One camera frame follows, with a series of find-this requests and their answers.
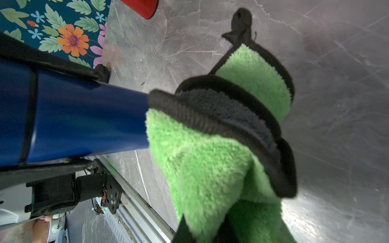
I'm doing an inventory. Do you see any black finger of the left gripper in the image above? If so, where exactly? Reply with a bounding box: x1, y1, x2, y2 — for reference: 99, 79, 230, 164
1, 33, 109, 83

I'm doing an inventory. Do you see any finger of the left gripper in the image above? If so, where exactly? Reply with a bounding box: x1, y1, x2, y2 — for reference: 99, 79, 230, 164
1, 158, 93, 190

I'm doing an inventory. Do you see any dark blue thermos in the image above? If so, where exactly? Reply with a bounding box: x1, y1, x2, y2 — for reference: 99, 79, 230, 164
1, 59, 149, 166

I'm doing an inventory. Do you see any red thermos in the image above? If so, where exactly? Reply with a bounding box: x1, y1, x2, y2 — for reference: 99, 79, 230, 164
121, 0, 159, 20

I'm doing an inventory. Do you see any green microfiber cloth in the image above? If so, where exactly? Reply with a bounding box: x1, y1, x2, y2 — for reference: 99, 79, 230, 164
146, 8, 297, 243

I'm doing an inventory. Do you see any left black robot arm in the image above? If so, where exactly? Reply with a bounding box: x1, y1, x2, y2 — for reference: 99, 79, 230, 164
1, 34, 108, 229

